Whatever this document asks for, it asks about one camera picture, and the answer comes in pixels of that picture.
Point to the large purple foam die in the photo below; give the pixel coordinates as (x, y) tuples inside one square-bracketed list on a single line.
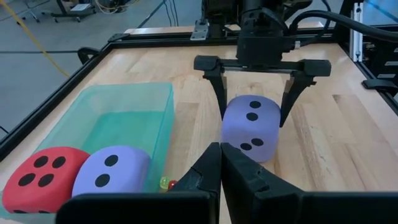
[(248, 130), (115, 174)]

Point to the silver metal bracket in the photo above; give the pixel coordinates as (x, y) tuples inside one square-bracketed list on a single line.
[(199, 31)]

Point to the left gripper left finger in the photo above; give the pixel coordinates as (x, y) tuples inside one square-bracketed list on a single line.
[(140, 208)]

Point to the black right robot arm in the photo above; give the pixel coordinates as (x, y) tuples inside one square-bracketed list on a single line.
[(224, 12)]

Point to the black metal table frame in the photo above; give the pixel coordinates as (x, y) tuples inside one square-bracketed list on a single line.
[(46, 104)]

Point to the large red foam die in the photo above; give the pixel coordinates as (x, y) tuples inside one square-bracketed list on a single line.
[(43, 180)]

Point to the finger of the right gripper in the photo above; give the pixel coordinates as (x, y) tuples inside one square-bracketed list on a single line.
[(292, 90), (221, 93)]

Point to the small green translucent die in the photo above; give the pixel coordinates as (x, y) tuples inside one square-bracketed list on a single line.
[(164, 183)]

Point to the black wheeled stand base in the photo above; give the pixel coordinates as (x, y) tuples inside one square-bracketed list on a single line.
[(74, 12)]

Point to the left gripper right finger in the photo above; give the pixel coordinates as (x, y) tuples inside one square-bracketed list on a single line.
[(280, 208)]

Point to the small red translucent die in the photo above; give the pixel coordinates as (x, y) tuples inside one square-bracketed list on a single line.
[(172, 184)]

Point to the teal translucent plastic bin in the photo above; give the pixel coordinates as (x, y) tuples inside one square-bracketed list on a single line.
[(124, 124)]

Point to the black frame clamp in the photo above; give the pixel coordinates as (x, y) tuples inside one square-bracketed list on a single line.
[(379, 85)]

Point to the silver aluminium post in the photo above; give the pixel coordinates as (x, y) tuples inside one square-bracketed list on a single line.
[(356, 31)]

